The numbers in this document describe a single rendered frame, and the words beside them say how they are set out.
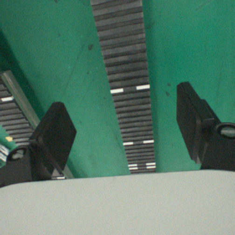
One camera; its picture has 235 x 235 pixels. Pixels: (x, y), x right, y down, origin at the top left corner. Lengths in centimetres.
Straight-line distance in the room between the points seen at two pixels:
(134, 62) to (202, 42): 9
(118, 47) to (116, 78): 4
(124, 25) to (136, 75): 6
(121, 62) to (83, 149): 21
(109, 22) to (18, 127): 22
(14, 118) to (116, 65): 18
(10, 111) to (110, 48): 18
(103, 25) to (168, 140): 23
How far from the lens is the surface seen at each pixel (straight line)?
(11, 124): 32
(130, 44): 20
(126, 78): 21
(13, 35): 27
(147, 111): 24
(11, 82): 29
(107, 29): 20
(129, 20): 20
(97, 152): 36
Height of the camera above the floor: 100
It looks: 52 degrees down
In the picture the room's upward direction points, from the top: 175 degrees counter-clockwise
